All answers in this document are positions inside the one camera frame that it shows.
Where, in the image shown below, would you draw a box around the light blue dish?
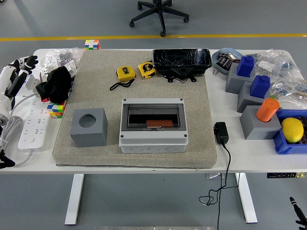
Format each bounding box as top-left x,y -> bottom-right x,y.
212,47 -> 244,76

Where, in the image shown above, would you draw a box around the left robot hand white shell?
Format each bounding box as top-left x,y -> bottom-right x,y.
0,55 -> 39,118

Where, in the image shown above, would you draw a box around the colourful puzzle cube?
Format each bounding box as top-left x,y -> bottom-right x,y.
47,100 -> 67,120
84,39 -> 101,51

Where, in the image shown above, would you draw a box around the orange cylinder battery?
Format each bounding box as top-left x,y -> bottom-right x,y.
146,119 -> 173,129
256,98 -> 281,123

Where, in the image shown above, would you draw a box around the yellow tape measure with strap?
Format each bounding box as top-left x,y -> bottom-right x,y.
109,66 -> 137,91

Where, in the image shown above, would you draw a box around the black adapter cord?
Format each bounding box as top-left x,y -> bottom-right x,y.
199,142 -> 240,230

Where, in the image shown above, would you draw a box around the grey block with square hole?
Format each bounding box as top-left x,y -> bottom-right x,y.
236,80 -> 272,114
225,62 -> 257,94

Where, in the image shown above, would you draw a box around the grey plastic electrical box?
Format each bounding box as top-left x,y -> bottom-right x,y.
118,97 -> 189,154

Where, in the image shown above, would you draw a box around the grey-brown mat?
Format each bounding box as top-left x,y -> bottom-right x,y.
52,49 -> 218,169

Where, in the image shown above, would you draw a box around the white power strip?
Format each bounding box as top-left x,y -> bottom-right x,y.
18,98 -> 50,152

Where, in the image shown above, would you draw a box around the clear bag of parts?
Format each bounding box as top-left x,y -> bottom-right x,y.
248,48 -> 302,80
268,69 -> 307,110
35,47 -> 84,82

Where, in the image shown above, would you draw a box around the white circuit breaker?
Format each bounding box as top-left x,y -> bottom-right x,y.
25,74 -> 41,92

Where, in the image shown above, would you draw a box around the black plastic tray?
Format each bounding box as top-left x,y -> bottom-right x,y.
153,48 -> 213,83

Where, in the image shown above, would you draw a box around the yellow lemon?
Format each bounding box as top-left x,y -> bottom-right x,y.
281,117 -> 305,144

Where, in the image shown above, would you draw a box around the blue plastic bin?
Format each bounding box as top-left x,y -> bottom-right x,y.
272,109 -> 307,155

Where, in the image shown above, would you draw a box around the black office chair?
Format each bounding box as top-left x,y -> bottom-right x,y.
129,0 -> 190,38

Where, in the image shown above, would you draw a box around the silver bracket under table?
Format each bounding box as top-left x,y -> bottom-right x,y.
205,172 -> 224,180

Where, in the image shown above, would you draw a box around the grey block with round hole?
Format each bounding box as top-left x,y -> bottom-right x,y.
70,107 -> 108,148
239,105 -> 283,140

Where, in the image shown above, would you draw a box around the blue square battery block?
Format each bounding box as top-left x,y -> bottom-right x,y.
250,75 -> 272,98
236,55 -> 256,78

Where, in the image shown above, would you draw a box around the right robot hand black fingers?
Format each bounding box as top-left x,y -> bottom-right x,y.
289,196 -> 307,230

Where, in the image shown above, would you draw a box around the black table control panel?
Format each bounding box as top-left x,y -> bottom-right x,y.
267,172 -> 307,179

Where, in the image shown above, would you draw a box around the black power adapter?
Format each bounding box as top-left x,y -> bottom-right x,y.
213,122 -> 229,144

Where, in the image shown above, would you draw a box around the white table leg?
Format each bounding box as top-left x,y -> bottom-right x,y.
64,173 -> 84,226
235,172 -> 259,224

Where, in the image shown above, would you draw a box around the smoky transparent box lid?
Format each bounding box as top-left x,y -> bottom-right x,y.
121,104 -> 187,132

